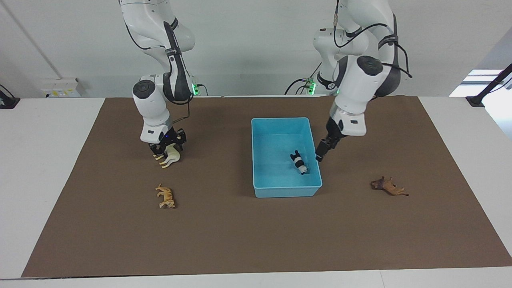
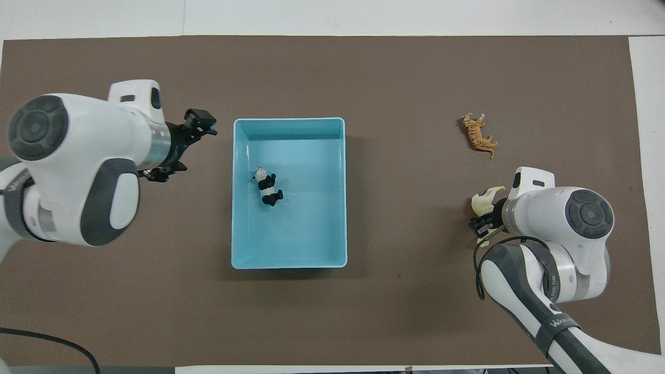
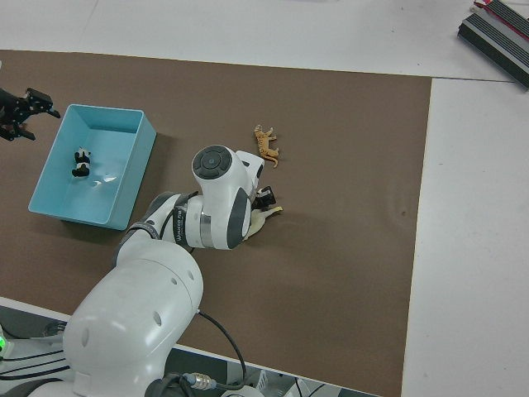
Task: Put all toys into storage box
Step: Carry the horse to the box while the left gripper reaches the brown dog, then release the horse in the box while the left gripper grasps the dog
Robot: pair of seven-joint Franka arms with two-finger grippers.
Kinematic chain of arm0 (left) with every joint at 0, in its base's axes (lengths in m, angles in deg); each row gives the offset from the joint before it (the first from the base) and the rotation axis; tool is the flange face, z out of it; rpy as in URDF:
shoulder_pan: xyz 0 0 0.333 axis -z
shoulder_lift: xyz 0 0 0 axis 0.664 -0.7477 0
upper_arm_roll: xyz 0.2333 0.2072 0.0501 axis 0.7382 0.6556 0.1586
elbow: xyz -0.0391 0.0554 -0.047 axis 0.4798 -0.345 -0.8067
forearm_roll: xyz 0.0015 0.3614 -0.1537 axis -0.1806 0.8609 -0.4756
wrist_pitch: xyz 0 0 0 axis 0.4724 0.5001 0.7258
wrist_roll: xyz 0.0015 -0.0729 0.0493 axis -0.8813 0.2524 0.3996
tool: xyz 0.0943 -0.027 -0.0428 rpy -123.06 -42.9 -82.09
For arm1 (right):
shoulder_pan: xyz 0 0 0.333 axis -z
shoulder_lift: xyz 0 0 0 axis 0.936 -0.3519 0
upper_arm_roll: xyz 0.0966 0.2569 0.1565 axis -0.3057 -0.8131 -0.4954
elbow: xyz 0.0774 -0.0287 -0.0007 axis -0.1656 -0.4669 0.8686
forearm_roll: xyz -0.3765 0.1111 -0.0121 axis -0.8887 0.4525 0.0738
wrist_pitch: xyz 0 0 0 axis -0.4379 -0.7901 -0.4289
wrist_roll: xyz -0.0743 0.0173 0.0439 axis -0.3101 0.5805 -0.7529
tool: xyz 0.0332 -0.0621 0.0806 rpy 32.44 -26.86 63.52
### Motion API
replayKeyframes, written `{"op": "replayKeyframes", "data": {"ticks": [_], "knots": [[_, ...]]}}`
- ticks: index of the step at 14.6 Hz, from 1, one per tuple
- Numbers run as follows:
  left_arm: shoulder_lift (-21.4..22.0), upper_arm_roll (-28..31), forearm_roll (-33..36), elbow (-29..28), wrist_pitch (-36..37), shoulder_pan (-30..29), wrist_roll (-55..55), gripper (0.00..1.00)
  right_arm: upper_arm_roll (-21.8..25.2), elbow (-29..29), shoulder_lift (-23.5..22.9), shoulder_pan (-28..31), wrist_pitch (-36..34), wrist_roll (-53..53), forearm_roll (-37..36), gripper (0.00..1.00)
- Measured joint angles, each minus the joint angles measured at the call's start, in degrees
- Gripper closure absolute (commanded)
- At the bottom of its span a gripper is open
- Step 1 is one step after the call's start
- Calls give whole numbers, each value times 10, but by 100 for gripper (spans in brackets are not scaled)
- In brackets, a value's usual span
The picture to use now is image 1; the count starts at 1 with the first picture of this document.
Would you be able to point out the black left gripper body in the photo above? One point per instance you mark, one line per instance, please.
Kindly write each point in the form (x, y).
(334, 130)

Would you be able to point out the orange striped tiger toy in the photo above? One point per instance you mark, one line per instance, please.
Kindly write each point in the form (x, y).
(166, 196)

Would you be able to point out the black camera stand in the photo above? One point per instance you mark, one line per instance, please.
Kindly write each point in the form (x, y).
(486, 90)

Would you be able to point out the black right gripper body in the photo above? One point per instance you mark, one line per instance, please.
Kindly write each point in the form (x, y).
(172, 138)

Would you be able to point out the blue plastic storage box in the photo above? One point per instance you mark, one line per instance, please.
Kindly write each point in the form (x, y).
(276, 160)

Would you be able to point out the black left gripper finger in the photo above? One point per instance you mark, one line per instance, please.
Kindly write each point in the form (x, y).
(332, 144)
(320, 151)

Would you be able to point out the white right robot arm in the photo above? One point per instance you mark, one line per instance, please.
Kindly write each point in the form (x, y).
(154, 108)

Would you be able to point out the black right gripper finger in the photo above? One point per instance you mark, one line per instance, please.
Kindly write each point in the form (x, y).
(155, 152)
(181, 145)

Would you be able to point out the white wall socket box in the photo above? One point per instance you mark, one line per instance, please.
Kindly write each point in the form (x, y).
(64, 88)

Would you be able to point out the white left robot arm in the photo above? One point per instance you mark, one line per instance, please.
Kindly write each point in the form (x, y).
(360, 88)

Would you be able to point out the brown animal toy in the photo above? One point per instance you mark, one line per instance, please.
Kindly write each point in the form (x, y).
(390, 187)

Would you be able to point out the cream camel toy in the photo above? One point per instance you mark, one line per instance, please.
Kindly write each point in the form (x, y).
(172, 156)

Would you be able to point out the black white panda toy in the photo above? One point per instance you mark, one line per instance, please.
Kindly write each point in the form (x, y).
(298, 162)

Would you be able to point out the brown table mat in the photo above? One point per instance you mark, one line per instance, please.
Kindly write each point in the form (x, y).
(224, 232)

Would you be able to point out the bright window pane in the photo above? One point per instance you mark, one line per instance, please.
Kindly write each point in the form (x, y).
(476, 82)

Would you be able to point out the black table clamp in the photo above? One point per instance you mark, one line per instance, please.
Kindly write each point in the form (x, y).
(7, 102)

